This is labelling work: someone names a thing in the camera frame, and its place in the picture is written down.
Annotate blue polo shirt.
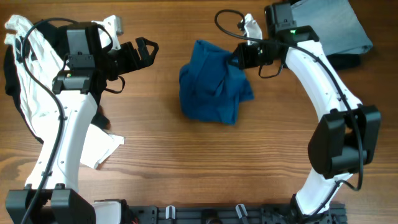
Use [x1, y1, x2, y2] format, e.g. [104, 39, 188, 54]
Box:
[179, 40, 254, 125]

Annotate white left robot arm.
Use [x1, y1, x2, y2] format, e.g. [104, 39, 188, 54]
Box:
[6, 21, 159, 223]

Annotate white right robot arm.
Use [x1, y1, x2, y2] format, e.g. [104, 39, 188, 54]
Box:
[229, 2, 381, 222]

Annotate black t-shirt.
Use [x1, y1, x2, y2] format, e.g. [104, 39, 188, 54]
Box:
[3, 19, 111, 146]

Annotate white t-shirt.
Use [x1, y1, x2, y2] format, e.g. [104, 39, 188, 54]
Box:
[3, 14, 126, 170]

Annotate black folded garment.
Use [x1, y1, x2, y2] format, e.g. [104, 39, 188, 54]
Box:
[327, 54, 361, 71]

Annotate light blue folded jeans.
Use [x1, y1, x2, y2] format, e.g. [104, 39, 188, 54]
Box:
[291, 0, 373, 55]

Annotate black aluminium rail frame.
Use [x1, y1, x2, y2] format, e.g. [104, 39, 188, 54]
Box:
[93, 198, 348, 224]

